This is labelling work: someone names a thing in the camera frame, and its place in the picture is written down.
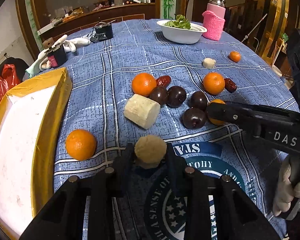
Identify beige round peeled fruit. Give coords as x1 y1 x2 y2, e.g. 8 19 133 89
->
134 135 167 169

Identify orange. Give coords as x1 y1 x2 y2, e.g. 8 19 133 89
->
208 99 225 126
132 73 157 97
203 72 225 95
65 129 97 161

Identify dark plum front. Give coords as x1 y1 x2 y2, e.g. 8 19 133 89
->
182 107 206 129

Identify dark plum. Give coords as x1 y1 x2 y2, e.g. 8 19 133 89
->
182 107 206 129
189 91 208 112
149 86 168 106
166 86 186 108

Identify white cylindrical yam piece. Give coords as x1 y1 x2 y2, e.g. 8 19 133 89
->
123 94 161 129

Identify red date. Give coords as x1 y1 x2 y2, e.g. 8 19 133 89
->
224 78 237 93
156 75 171 88

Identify white gloved right hand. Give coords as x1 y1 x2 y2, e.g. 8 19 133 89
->
273 155 300 217

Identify small far tangerine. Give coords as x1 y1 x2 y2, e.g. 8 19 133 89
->
229 51 241 63

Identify small white peeled piece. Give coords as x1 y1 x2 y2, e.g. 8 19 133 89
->
203 57 216 69

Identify white foam tray yellow tape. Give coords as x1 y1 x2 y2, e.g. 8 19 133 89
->
0 67 72 239

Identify pink bottle with sleeve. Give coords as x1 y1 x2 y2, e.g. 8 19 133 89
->
202 0 225 41

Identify white bowl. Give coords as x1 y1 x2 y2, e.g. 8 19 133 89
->
157 20 207 44

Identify green lettuce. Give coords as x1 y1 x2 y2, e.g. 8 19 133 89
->
164 15 191 30

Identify black jar pink label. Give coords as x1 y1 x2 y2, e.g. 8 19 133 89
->
40 35 68 69

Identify white cloth gloves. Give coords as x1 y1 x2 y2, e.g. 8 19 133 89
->
25 37 90 78

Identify red plastic bag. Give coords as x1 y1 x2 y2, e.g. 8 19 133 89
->
0 64 21 102

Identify wooden sideboard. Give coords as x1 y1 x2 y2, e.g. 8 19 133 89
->
40 3 160 41

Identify black box with cables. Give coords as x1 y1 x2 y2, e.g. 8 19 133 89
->
90 20 116 43

